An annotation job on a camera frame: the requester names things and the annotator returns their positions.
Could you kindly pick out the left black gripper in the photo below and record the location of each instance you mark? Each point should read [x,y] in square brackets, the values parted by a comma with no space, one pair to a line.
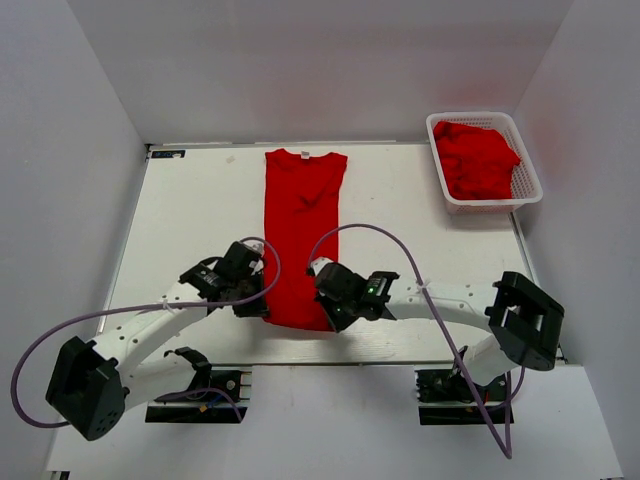
[259,309]

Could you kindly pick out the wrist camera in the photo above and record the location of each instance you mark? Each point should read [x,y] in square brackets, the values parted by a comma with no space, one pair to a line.
[316,266]
[258,246]

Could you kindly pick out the red shirts in basket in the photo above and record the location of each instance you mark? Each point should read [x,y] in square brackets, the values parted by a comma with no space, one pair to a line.
[477,163]

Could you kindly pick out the blue table label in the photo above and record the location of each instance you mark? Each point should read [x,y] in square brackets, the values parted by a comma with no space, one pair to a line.
[168,154]

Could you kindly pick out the white plastic basket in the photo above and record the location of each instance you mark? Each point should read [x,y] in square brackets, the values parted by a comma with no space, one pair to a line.
[525,185]

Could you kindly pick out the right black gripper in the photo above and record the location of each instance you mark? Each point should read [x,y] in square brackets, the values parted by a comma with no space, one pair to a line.
[339,324]

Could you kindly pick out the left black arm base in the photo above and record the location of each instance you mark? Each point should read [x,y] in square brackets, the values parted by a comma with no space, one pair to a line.
[214,395]

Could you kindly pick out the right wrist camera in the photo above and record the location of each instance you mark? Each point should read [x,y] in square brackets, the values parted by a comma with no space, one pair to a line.
[316,266]

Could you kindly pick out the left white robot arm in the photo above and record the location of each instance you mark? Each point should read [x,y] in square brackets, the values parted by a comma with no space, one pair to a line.
[95,382]

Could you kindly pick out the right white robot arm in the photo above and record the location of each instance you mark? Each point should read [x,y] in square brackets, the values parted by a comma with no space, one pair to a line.
[522,322]

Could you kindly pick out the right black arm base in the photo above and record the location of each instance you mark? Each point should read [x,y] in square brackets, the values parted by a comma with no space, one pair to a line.
[445,400]

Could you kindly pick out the red t shirt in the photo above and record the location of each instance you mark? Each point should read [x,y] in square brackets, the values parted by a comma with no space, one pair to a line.
[301,205]

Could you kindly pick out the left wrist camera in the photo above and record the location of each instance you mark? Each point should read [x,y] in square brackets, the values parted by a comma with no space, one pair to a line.
[258,246]

